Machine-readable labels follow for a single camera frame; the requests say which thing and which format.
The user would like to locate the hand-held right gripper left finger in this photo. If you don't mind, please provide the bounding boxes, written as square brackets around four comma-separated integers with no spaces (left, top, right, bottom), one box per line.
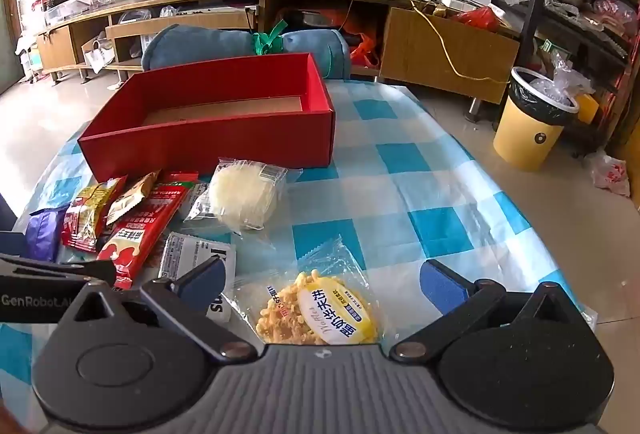
[57,257,258,364]

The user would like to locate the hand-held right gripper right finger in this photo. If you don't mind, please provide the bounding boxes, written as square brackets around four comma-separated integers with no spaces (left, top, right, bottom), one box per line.
[389,258,585,363]

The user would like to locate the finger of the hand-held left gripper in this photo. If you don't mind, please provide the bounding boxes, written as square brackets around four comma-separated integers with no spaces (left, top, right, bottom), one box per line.
[0,231,27,260]
[0,253,132,288]

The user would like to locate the white wafer packet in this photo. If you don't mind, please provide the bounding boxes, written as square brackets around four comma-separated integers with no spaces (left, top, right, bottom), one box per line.
[159,231,237,320]

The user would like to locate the purple snack packet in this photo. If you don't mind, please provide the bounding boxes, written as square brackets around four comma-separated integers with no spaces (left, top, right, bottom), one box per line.
[25,208,70,263]

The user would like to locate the red and white snack packet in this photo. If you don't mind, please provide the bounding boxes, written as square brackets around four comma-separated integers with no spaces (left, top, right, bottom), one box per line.
[61,175,128,254]

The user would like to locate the silver snack packet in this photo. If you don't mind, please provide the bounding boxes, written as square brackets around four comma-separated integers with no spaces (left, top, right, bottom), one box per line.
[181,181,213,222]

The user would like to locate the red green snack packet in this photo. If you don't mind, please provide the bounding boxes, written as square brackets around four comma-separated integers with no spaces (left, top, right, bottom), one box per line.
[96,170,200,291]

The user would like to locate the round white cake packet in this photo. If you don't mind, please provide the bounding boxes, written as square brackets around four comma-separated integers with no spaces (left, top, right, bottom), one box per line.
[207,157,303,235]

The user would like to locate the gold snack packet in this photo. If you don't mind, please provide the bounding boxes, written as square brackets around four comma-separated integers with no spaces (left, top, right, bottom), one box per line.
[105,170,162,226]

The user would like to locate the clear packet of yellow snack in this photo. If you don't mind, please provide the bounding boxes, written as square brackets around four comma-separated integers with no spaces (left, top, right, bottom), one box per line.
[220,234,383,347]

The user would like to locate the red cardboard box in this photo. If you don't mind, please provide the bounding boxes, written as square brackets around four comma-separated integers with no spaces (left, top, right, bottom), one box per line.
[77,53,335,182]

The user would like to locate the blue checkered tablecloth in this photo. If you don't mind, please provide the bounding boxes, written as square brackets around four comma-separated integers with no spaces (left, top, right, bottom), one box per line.
[0,77,598,434]

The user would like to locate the yellow trash bin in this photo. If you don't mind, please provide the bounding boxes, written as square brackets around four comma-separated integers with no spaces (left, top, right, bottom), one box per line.
[492,66,581,172]

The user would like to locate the white plastic bag red print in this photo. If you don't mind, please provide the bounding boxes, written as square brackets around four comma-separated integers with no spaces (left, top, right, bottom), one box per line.
[584,150,632,198]

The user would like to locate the white paper bag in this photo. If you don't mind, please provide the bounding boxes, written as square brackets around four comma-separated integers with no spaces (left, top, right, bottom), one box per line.
[81,36,117,74]

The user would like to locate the clear plastic bag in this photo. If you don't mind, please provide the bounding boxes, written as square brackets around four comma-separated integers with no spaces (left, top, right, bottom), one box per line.
[529,52,596,108]

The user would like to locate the rolled blue blanket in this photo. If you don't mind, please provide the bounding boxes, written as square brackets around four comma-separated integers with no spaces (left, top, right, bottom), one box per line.
[141,24,352,79]

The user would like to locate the wooden television cabinet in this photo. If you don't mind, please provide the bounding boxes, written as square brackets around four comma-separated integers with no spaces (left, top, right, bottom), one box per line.
[35,0,521,105]

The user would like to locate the clear storage box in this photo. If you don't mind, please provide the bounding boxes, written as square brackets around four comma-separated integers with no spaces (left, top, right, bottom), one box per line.
[44,0,97,26]

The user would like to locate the green ribbon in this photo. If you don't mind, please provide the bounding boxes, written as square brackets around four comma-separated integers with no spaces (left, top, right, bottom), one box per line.
[251,19,291,56]

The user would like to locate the orange plastic bag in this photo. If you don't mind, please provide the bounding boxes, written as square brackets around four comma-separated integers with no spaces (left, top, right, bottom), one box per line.
[350,30,382,66]

